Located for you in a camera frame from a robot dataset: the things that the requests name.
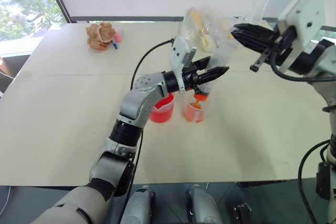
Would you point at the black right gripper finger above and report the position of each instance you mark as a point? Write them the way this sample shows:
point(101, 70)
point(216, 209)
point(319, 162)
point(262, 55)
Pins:
point(253, 41)
point(256, 30)

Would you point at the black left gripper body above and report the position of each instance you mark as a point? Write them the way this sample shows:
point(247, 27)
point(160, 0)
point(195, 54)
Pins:
point(190, 77)

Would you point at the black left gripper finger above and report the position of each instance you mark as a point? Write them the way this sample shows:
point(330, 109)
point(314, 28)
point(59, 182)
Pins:
point(203, 62)
point(212, 74)

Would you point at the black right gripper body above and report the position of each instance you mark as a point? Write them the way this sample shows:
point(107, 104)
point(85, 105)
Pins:
point(284, 41)

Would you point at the orange syringe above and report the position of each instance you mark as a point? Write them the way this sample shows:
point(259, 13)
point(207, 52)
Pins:
point(201, 97)

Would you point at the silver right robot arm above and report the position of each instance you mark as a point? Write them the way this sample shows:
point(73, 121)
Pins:
point(328, 61)

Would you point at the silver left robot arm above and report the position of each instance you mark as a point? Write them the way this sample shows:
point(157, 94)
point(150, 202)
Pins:
point(136, 100)

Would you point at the small cup with red liquid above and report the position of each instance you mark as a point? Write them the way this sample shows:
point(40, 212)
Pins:
point(193, 113)

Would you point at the large cup with red liquid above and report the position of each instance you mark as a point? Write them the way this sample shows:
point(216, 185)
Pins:
point(162, 112)

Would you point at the clear plastic bag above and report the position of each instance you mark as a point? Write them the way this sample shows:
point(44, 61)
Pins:
point(223, 30)

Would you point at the yellow wooden utensil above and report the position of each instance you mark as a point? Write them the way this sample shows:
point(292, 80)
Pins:
point(200, 27)

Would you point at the blue pen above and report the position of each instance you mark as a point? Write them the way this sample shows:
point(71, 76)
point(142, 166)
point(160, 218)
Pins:
point(115, 45)

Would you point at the pink small bottle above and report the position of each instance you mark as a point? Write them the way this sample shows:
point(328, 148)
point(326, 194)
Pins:
point(118, 35)

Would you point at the brown crumpled lump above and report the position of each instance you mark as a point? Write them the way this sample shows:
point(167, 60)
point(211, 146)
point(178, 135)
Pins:
point(99, 35)

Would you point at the grey rounded robot leg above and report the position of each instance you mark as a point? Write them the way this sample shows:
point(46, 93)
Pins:
point(203, 205)
point(137, 205)

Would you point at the black metal clip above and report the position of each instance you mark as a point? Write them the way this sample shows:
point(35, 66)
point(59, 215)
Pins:
point(241, 212)

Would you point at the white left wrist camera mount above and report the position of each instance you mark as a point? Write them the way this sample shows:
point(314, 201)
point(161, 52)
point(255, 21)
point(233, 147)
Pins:
point(179, 51)

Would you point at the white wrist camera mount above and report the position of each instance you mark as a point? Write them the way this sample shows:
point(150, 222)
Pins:
point(179, 51)
point(307, 16)

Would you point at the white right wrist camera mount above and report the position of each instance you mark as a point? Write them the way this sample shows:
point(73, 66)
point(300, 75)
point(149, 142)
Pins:
point(307, 16)

